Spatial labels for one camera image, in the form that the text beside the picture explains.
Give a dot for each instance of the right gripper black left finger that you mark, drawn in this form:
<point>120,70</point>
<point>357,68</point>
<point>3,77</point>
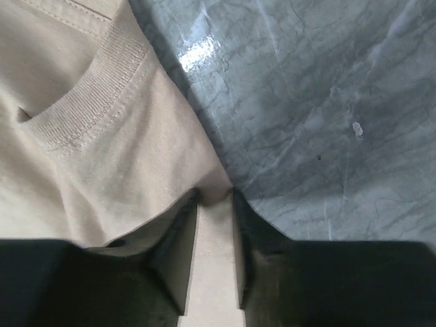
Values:
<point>138,279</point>

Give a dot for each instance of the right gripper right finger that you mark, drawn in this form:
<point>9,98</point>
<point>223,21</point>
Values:
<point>286,282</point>

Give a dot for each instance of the tan t-shirt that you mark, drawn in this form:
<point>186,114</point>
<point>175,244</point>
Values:
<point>96,140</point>

